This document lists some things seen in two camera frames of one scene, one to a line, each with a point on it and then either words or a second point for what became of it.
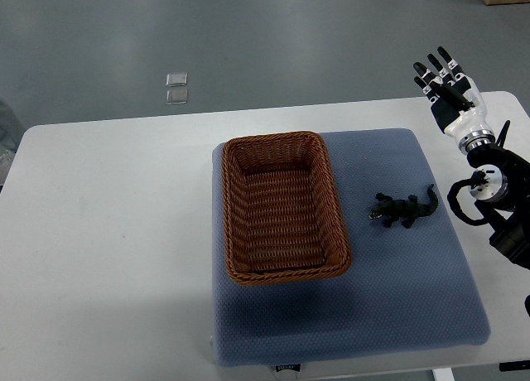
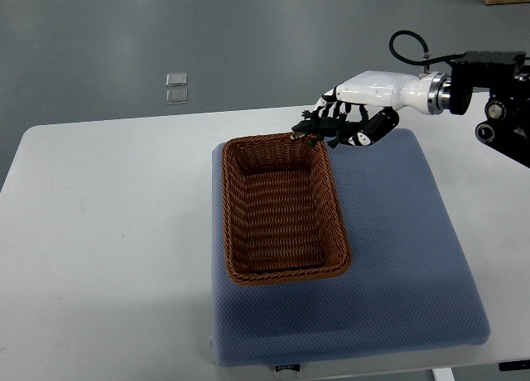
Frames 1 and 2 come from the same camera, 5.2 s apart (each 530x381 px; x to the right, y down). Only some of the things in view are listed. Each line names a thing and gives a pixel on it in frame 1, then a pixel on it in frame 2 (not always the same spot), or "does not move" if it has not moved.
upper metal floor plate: (178, 79) does not move
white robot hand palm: (471, 127) → (424, 94)
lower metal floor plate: (176, 96) does not move
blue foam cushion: (411, 285) does not move
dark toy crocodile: (403, 210) → (315, 127)
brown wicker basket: (282, 218) does not move
